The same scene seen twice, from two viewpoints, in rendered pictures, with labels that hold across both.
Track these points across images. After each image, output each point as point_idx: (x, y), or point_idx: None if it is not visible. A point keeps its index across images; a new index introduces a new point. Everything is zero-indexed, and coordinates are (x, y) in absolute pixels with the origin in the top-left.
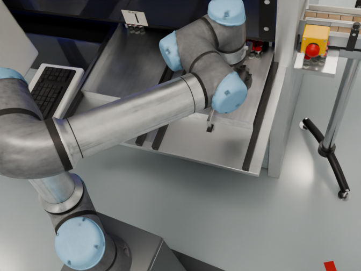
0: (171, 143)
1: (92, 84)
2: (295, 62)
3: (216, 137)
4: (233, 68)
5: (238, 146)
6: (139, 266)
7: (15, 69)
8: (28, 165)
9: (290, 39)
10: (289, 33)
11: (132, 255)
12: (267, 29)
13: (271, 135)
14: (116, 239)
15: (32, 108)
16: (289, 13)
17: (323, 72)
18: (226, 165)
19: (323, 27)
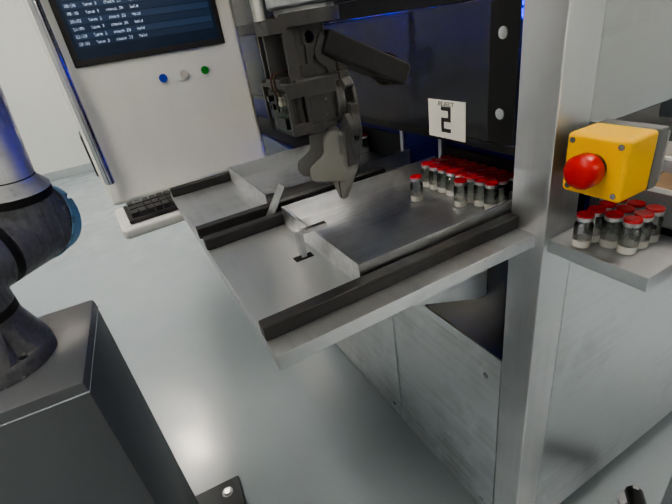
0: (232, 251)
1: (253, 174)
2: (562, 233)
3: (294, 270)
4: (277, 18)
5: (307, 298)
6: (6, 398)
7: (221, 153)
8: None
9: (544, 146)
10: (544, 125)
11: (28, 377)
12: (500, 114)
13: (499, 430)
14: (25, 327)
15: None
16: (546, 62)
17: (615, 267)
18: (251, 313)
19: (636, 128)
